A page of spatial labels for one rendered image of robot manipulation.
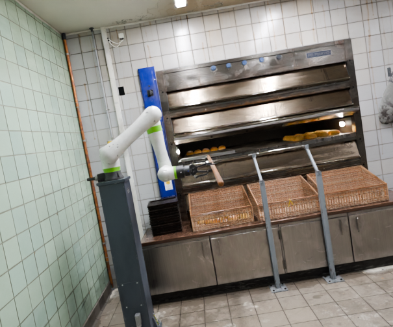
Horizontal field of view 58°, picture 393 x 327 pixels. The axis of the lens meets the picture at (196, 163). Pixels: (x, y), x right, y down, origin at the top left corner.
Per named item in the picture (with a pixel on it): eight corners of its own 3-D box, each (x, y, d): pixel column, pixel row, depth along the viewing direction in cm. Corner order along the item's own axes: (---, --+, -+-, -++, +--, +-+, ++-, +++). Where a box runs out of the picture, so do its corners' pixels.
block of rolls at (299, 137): (282, 141, 429) (281, 136, 429) (321, 133, 429) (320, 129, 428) (296, 141, 369) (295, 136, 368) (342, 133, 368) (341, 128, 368)
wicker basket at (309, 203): (249, 211, 357) (245, 183, 355) (304, 201, 357) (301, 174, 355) (259, 222, 309) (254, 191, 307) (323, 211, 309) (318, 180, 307)
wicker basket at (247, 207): (191, 220, 360) (187, 193, 358) (247, 210, 360) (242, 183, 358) (191, 233, 312) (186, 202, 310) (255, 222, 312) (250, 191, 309)
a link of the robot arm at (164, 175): (158, 183, 250) (155, 169, 249) (160, 181, 263) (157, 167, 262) (177, 181, 250) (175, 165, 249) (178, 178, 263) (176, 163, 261)
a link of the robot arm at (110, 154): (94, 154, 233) (154, 100, 241) (95, 154, 249) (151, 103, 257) (108, 169, 235) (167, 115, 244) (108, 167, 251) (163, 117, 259)
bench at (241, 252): (157, 281, 365) (147, 227, 360) (390, 243, 363) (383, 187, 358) (150, 308, 309) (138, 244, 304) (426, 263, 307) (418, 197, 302)
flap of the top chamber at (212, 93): (169, 110, 351) (166, 92, 356) (348, 80, 349) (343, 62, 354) (168, 108, 347) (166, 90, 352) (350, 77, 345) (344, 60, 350)
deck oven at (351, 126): (182, 230, 554) (158, 95, 538) (315, 207, 552) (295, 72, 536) (175, 279, 364) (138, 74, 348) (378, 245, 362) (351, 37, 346)
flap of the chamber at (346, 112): (173, 141, 339) (175, 145, 359) (359, 109, 337) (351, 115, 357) (173, 138, 339) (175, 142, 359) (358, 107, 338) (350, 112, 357)
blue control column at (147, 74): (182, 230, 554) (158, 93, 538) (192, 228, 554) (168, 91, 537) (175, 279, 362) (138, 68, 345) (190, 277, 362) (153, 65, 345)
